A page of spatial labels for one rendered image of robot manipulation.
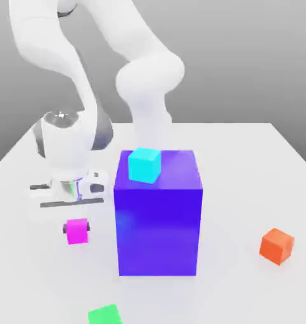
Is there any small magenta cube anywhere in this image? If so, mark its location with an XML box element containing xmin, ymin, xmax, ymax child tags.
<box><xmin>65</xmin><ymin>218</ymin><xmax>89</xmax><ymax>246</ymax></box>

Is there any small orange cube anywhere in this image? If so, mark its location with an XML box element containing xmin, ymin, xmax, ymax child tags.
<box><xmin>258</xmin><ymin>227</ymin><xmax>295</xmax><ymax>266</ymax></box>

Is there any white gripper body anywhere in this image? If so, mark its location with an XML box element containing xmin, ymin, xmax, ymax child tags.
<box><xmin>38</xmin><ymin>197</ymin><xmax>105</xmax><ymax>218</ymax></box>

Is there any large blue box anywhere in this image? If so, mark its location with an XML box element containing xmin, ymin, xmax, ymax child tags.
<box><xmin>113</xmin><ymin>149</ymin><xmax>203</xmax><ymax>277</ymax></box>

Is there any small cyan cube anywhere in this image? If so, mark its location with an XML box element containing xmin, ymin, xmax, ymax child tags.
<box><xmin>127</xmin><ymin>147</ymin><xmax>162</xmax><ymax>185</ymax></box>

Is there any small green cube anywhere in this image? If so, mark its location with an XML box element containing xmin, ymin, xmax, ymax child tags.
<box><xmin>87</xmin><ymin>303</ymin><xmax>124</xmax><ymax>324</ymax></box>

